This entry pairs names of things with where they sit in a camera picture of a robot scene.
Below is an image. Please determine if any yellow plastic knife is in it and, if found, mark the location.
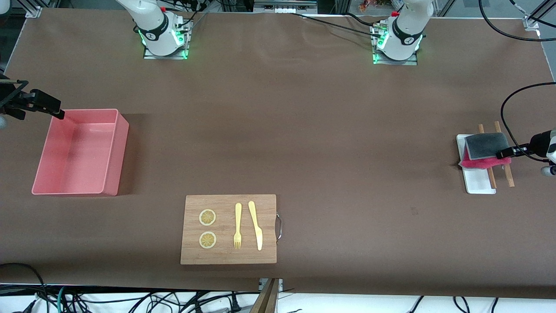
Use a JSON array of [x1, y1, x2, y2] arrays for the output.
[[248, 200, 263, 251]]

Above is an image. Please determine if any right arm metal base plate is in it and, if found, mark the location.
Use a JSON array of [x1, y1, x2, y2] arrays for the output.
[[143, 20, 190, 60]]

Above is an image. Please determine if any round wooden stick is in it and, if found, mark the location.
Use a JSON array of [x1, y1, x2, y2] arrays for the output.
[[494, 121, 515, 188], [478, 124, 497, 189]]

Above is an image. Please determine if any colourful toy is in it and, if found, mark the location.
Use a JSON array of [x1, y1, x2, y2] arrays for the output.
[[358, 0, 391, 12]]

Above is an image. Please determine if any grey metal box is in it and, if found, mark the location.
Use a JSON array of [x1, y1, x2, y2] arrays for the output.
[[254, 0, 318, 14]]

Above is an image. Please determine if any yellow plastic fork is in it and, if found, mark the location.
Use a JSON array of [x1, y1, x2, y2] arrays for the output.
[[233, 203, 242, 250]]

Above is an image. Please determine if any long black table cable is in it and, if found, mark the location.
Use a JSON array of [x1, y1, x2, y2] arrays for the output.
[[287, 12, 384, 39]]

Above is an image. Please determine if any grey and pink cloth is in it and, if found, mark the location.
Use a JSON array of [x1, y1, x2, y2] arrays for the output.
[[460, 133, 512, 171]]

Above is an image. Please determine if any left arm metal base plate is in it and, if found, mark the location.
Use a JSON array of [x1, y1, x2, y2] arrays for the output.
[[373, 24, 418, 66]]

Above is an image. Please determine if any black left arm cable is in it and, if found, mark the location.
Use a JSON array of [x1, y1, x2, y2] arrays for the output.
[[478, 0, 556, 148]]

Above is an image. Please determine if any pink plastic bin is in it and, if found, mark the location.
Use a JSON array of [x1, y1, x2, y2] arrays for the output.
[[31, 109, 130, 196]]

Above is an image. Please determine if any aluminium frame corner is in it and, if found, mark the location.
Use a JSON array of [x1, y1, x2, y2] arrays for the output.
[[523, 0, 556, 31], [17, 0, 61, 18]]

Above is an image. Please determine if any teal floor cable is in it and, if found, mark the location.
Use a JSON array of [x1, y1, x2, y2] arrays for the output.
[[57, 286, 70, 313]]

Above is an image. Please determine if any short black table cable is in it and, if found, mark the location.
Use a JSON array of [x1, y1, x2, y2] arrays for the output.
[[344, 12, 377, 27]]

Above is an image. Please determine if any wooden cutting board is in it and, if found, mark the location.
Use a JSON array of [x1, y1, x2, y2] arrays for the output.
[[180, 194, 283, 265]]

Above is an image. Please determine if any wooden post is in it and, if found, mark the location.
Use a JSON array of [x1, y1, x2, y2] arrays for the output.
[[250, 278, 280, 313]]

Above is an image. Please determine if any white rectangular tray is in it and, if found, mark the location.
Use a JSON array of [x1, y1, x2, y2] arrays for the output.
[[456, 134, 496, 195]]

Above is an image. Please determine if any small metal bracket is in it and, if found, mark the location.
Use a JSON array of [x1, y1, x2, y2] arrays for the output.
[[259, 278, 284, 293]]

